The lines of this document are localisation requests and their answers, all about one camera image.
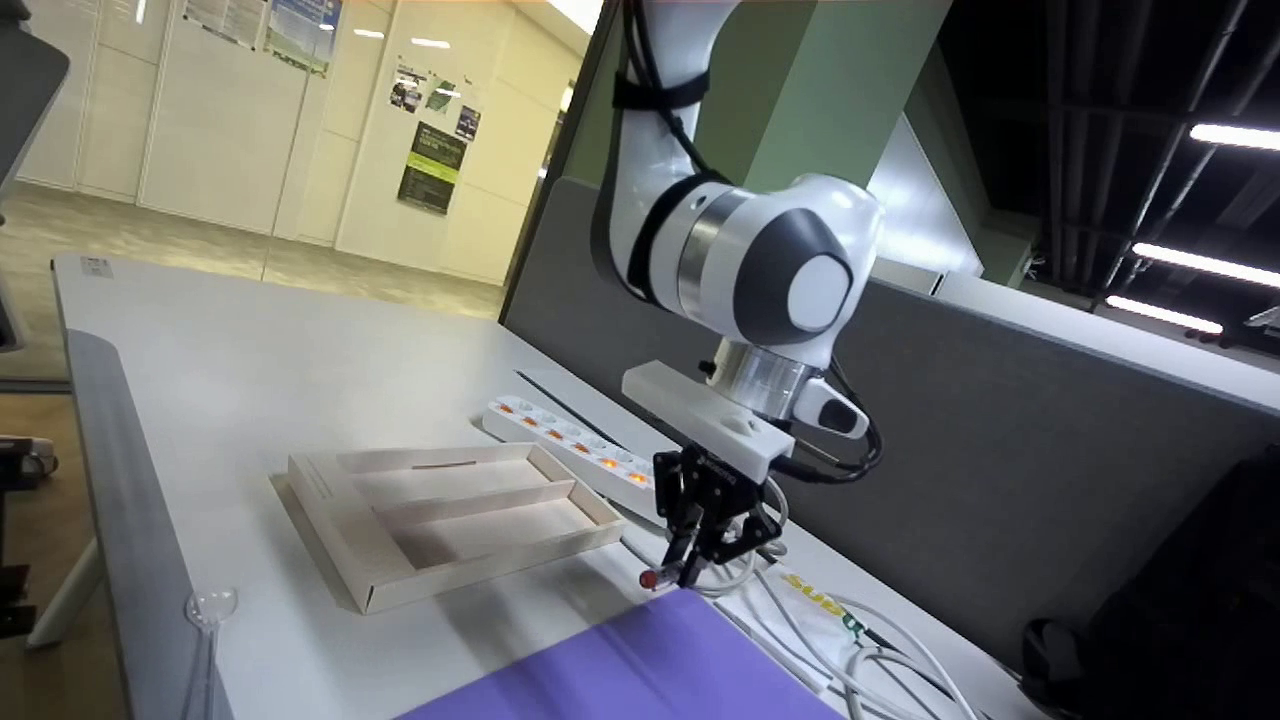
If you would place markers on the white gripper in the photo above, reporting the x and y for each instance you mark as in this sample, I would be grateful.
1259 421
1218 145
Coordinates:
701 412

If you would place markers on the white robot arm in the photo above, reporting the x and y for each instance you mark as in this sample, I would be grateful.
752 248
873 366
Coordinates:
747 254

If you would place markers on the wooden two-compartment tray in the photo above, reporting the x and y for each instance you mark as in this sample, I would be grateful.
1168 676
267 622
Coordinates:
363 561

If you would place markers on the purple paper sheet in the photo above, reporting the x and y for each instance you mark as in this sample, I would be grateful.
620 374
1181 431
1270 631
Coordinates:
640 665

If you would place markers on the ceiling strip light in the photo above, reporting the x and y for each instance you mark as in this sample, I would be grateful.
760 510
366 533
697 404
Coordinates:
1232 136
1207 267
1164 312

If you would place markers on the white table leg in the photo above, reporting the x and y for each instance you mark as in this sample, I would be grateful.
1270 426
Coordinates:
64 594

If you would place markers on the dark grey panel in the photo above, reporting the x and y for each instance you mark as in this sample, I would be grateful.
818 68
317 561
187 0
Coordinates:
25 92

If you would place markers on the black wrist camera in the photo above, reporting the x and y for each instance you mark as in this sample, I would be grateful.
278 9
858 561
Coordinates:
834 408

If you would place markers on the black and green wall poster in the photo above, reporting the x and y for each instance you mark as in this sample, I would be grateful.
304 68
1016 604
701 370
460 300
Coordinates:
434 167

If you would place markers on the small wall notice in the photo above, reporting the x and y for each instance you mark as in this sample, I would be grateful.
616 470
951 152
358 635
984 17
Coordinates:
411 90

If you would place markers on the large wall poster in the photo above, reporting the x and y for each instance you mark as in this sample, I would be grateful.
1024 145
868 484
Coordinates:
304 33
221 21

